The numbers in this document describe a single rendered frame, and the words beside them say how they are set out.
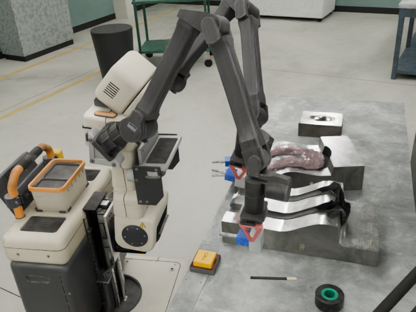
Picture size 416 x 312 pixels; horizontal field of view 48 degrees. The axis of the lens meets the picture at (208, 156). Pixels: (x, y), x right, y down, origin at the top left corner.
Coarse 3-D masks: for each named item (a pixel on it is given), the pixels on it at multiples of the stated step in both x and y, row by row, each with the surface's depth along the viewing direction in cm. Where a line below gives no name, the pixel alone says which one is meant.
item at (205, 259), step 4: (200, 252) 151; (204, 252) 151; (208, 252) 151; (212, 252) 151; (196, 256) 149; (200, 256) 149; (204, 256) 149; (208, 256) 149; (212, 256) 149; (216, 256) 151; (196, 260) 148; (200, 260) 148; (204, 260) 148; (208, 260) 148; (212, 260) 148; (196, 264) 148; (200, 264) 147; (204, 264) 147; (208, 264) 146; (212, 264) 148
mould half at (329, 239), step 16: (304, 192) 167; (272, 208) 162; (288, 208) 161; (304, 208) 157; (352, 208) 163; (368, 208) 163; (224, 224) 157; (272, 224) 154; (288, 224) 153; (304, 224) 148; (320, 224) 145; (336, 224) 144; (352, 224) 155; (368, 224) 155; (224, 240) 160; (272, 240) 154; (288, 240) 152; (304, 240) 150; (320, 240) 148; (336, 240) 146; (352, 240) 148; (320, 256) 151; (336, 256) 149; (352, 256) 147; (368, 256) 145
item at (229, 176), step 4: (212, 168) 171; (228, 168) 169; (220, 172) 169; (224, 172) 169; (228, 172) 168; (232, 172) 168; (236, 172) 166; (240, 172) 166; (228, 176) 167; (232, 176) 167; (244, 176) 165; (228, 180) 168; (232, 180) 168; (236, 180) 167; (240, 180) 166; (244, 180) 165; (236, 184) 168; (240, 184) 167; (244, 184) 167
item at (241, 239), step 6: (252, 228) 140; (222, 234) 142; (228, 234) 142; (234, 234) 141; (240, 234) 140; (252, 234) 138; (240, 240) 139; (246, 240) 138; (258, 240) 137; (252, 246) 138; (258, 246) 138; (258, 252) 139
